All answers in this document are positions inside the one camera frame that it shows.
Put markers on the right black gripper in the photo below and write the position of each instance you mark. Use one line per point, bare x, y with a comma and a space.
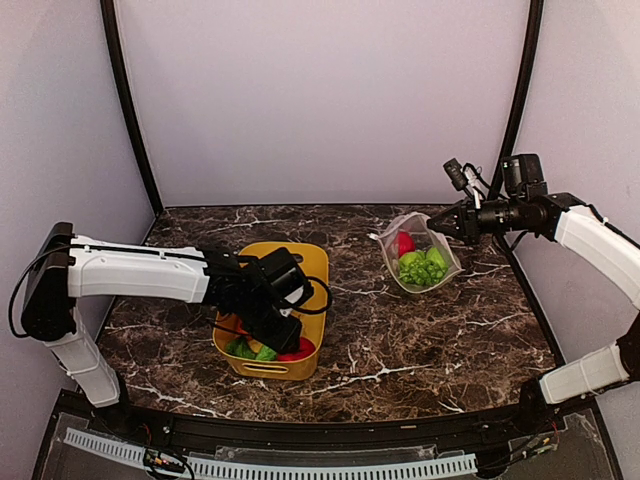
467, 217

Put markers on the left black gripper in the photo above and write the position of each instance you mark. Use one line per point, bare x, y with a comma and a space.
282, 340

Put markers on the green toy cabbage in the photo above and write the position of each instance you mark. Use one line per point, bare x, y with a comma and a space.
434, 256

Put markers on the red toy apple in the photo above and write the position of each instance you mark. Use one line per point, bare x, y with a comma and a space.
404, 243

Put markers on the clear zip top bag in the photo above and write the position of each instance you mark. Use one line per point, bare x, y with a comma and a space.
415, 224

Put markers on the red toy tomato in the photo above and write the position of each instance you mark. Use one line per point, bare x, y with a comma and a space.
306, 349

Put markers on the green toy grapes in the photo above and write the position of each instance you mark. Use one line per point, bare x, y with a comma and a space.
427, 276

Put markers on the green toy lettuce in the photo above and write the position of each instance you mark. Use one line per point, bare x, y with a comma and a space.
414, 259

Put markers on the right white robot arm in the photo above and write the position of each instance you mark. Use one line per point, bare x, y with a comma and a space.
587, 276

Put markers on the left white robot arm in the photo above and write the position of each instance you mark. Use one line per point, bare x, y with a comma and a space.
261, 292

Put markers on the green toy cucumber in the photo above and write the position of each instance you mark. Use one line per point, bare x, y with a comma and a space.
266, 354

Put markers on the yellow plastic basket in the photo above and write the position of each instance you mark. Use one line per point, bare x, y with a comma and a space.
314, 262

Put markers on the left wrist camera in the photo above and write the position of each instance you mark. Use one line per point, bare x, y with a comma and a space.
284, 278

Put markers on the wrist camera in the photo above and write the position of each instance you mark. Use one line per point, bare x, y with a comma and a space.
523, 176
284, 278

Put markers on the right black frame post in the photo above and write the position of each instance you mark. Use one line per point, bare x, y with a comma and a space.
521, 89

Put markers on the black frame post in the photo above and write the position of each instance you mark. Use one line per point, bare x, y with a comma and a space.
521, 89
123, 89

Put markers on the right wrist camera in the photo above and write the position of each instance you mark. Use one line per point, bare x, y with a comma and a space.
523, 176

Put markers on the black front rail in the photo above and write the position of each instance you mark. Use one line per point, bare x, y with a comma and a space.
481, 431

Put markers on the white slotted cable duct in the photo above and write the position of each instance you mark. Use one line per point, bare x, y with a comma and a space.
245, 463

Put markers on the left black frame post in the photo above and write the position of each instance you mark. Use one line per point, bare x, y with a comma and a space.
123, 89

